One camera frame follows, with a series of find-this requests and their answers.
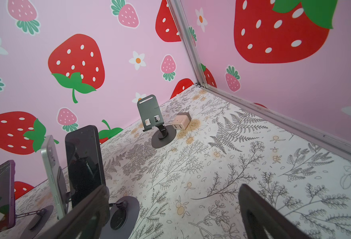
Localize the black phone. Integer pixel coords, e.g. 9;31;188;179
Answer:
0;160;16;232
41;135;68;220
65;125;106;208

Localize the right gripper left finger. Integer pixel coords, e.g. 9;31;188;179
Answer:
39;185;110;239

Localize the pink wall charger cube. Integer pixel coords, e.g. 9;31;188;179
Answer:
171;112;191;130

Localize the grey round right phone stand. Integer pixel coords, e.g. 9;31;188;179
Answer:
100;196;140;239

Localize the grey centre phone stand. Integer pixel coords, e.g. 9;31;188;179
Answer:
16;205;54;239

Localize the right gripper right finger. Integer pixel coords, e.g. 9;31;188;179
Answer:
238;184;309;239

